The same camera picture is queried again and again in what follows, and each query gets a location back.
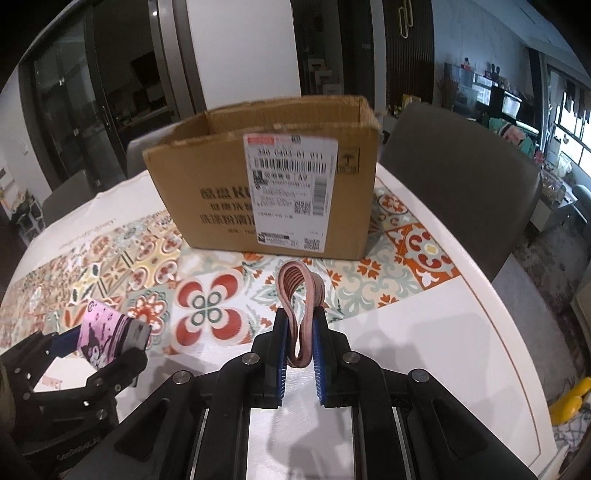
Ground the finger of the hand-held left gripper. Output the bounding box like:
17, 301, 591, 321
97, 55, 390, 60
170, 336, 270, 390
83, 347, 149, 409
0, 329, 90, 407

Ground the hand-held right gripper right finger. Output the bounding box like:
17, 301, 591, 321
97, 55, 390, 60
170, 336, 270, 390
311, 308, 539, 480

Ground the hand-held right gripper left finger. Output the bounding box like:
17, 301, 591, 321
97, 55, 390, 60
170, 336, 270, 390
69, 308, 293, 480

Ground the pink cartoon packet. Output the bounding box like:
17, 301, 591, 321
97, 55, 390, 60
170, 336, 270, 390
80, 298, 151, 371

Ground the brown cardboard box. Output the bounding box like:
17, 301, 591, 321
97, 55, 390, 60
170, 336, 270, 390
141, 94, 385, 260

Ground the patterned tile-print tablecloth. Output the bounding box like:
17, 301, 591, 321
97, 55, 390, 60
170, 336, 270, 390
0, 152, 462, 365

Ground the shoe rack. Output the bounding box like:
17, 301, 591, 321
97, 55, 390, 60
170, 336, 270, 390
13, 193, 48, 241

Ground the large grey dining chair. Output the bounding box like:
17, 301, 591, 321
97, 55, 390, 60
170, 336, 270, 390
378, 102, 544, 283

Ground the grey floor rug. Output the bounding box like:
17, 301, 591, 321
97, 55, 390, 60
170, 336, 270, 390
492, 222, 591, 384

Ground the yellow plush toy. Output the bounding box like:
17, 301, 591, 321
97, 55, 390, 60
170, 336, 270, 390
549, 376, 591, 420

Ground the dark glass sliding door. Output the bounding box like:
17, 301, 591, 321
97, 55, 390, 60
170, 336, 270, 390
18, 0, 200, 185

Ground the checkered white cloth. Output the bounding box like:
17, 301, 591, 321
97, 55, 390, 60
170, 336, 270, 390
553, 406, 591, 480

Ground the low table with snacks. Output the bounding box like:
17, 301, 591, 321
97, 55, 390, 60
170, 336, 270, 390
530, 164, 579, 232

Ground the white hallway storage shelf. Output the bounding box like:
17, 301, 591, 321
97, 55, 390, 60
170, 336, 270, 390
308, 57, 345, 99

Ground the pile of colourful clothes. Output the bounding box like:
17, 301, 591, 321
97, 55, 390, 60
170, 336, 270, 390
488, 117, 546, 163

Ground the grey sofa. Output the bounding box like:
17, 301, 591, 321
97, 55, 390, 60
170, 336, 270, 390
571, 184, 591, 220

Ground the black piano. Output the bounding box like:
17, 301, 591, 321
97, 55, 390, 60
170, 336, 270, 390
480, 78, 542, 136

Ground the gold clip wall decor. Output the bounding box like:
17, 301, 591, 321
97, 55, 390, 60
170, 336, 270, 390
399, 0, 417, 38

